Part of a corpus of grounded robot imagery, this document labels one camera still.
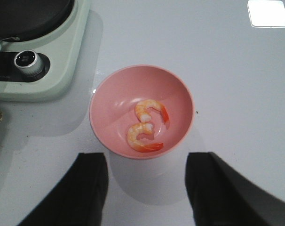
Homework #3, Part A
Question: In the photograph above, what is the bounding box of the black round frying pan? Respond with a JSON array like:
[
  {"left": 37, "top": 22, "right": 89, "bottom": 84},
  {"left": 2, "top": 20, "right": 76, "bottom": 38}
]
[{"left": 0, "top": 0, "right": 74, "bottom": 41}]

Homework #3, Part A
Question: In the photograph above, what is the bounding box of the silver right control knob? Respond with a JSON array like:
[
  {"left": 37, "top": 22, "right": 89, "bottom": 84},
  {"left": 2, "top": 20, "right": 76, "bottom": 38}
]
[{"left": 13, "top": 50, "right": 44, "bottom": 78}]

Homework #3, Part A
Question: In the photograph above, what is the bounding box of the green breakfast maker base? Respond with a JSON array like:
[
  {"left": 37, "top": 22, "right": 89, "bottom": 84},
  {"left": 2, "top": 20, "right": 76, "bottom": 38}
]
[{"left": 0, "top": 0, "right": 90, "bottom": 102}]

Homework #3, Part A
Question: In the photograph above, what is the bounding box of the shrimp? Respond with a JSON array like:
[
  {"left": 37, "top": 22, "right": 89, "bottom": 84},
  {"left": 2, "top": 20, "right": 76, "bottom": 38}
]
[
  {"left": 135, "top": 99, "right": 169, "bottom": 123},
  {"left": 127, "top": 122, "right": 164, "bottom": 153}
]

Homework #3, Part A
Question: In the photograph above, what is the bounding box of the pink bowl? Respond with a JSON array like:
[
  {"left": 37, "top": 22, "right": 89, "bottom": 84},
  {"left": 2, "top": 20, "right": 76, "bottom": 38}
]
[{"left": 89, "top": 65, "right": 195, "bottom": 160}]

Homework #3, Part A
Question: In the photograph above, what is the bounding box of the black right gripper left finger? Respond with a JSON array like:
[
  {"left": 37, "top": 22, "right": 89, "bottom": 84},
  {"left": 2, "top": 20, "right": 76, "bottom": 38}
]
[{"left": 20, "top": 153, "right": 109, "bottom": 226}]

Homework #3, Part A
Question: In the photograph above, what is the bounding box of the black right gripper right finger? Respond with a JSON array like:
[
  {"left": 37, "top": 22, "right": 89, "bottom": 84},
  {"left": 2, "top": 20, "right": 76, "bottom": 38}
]
[{"left": 185, "top": 152, "right": 285, "bottom": 226}]

